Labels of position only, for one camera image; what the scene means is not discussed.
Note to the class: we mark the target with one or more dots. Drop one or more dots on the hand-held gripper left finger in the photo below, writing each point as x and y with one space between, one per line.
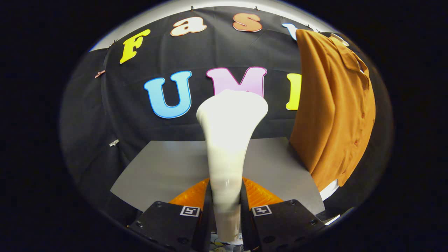
171 224

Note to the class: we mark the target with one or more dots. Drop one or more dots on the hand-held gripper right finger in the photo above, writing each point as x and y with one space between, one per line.
283 224

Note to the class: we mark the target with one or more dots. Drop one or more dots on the white garment steamer head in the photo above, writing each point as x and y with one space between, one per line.
227 140

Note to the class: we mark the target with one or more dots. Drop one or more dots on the brown button-up shirt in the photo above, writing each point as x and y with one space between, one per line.
332 112

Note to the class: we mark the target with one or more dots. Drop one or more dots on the grey cabinet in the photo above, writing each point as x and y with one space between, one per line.
168 171

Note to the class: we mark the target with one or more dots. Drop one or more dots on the white clip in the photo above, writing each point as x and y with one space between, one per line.
113 142

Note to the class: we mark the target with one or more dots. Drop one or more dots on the black backdrop cloth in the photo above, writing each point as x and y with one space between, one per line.
115 112

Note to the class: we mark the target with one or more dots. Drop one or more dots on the pink clip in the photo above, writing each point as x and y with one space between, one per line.
99 74

